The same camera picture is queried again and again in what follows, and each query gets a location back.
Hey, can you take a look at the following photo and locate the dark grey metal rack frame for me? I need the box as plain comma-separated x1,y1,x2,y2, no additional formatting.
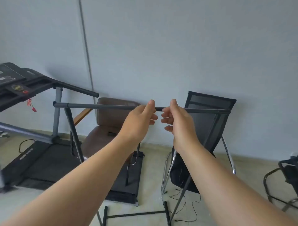
53,102,231,226

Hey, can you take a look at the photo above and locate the black treadmill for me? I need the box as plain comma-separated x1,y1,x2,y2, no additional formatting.
0,62,145,207

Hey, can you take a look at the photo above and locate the brown leather chair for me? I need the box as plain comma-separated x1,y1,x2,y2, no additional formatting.
73,97,141,166

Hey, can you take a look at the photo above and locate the person's right forearm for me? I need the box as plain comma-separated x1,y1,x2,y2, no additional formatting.
173,139,298,226

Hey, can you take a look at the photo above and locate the black mesh chrome chair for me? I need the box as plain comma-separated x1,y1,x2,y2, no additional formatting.
161,91,237,195

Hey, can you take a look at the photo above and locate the person's right hand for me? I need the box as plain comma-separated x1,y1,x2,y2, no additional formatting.
161,99,201,150

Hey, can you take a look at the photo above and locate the thin black floor cable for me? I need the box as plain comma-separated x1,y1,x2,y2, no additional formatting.
162,172,202,223

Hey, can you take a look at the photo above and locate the person's left hand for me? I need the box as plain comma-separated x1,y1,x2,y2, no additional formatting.
117,100,159,144

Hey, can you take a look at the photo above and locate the red treadmill safety cord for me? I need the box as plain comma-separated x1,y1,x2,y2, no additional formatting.
27,98,37,113

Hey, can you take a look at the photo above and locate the person's left forearm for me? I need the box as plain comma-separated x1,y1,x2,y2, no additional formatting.
0,136,144,226

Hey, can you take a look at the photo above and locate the black treadmill power cable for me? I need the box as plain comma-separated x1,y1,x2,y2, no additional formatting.
19,139,36,154

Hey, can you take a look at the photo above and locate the grey wall conduit pipe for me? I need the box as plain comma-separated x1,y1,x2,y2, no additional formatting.
78,0,97,104

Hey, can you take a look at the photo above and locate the black metal frame chair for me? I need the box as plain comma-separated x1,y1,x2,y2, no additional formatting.
264,155,298,212

